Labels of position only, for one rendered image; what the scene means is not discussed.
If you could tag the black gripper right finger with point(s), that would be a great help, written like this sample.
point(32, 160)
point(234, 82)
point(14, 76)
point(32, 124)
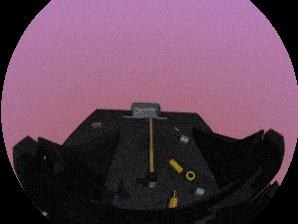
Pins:
point(223, 154)

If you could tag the long wooden-handled scraper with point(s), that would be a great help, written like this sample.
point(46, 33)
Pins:
point(152, 174)

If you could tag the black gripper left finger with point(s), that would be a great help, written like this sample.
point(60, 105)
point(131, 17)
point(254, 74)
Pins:
point(88, 162)

